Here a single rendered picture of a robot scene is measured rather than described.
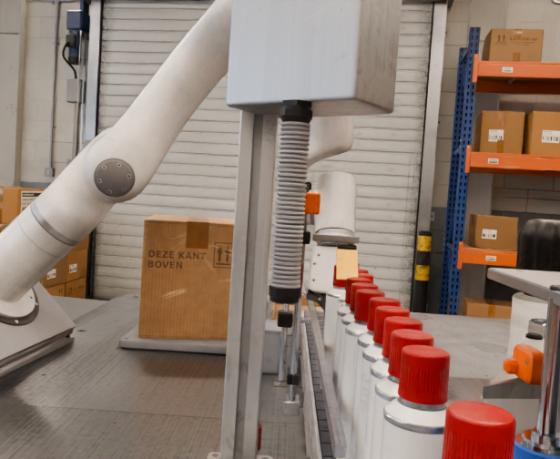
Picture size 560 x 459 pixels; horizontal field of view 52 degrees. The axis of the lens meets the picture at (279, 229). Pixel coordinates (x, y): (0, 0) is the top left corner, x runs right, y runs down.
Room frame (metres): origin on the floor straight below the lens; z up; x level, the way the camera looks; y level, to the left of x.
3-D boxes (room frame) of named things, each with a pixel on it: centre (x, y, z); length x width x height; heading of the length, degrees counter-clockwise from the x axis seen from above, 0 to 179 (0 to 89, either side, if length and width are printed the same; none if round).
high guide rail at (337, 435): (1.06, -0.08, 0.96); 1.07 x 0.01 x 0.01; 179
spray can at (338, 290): (0.91, -0.11, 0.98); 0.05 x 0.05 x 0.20
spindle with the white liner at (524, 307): (0.84, -0.39, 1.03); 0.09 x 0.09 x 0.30
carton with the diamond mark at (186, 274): (1.45, 0.21, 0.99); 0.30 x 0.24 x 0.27; 8
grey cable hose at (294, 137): (0.61, -0.01, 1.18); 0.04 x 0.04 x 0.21
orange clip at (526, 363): (0.38, -0.17, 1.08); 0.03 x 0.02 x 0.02; 179
